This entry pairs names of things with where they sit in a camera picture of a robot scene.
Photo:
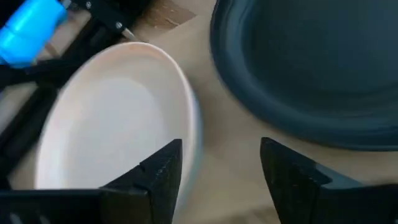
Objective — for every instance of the blue cylindrical object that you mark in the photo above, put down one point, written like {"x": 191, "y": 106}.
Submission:
{"x": 28, "y": 34}

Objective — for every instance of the dark green plate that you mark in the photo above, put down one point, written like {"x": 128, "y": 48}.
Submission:
{"x": 311, "y": 62}

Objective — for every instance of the black dish rack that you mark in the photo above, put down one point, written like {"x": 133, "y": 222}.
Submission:
{"x": 18, "y": 137}

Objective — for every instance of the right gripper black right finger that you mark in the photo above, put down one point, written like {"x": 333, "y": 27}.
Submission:
{"x": 289, "y": 180}

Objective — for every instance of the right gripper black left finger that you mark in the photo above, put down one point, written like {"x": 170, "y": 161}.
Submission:
{"x": 149, "y": 189}

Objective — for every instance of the pale pink plate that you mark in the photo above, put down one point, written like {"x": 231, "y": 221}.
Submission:
{"x": 109, "y": 124}

